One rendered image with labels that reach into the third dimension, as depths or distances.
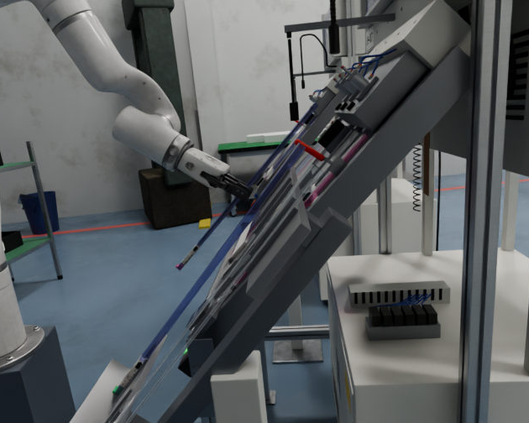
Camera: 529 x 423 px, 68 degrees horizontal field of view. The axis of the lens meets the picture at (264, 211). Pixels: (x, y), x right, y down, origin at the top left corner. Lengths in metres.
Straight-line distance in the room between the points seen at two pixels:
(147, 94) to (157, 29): 3.44
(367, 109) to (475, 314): 0.40
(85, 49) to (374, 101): 0.57
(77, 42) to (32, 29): 5.13
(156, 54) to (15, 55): 2.26
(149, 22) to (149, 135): 3.55
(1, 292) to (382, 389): 0.79
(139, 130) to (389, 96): 0.51
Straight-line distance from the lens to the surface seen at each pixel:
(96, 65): 0.91
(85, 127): 5.79
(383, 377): 0.89
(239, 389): 0.54
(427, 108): 0.71
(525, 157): 0.86
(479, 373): 0.87
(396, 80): 0.74
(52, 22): 0.94
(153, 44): 4.38
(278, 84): 5.60
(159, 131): 0.91
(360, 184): 0.70
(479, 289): 0.77
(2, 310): 1.00
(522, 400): 0.98
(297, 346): 2.05
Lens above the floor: 1.16
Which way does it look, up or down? 14 degrees down
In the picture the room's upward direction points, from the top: 5 degrees counter-clockwise
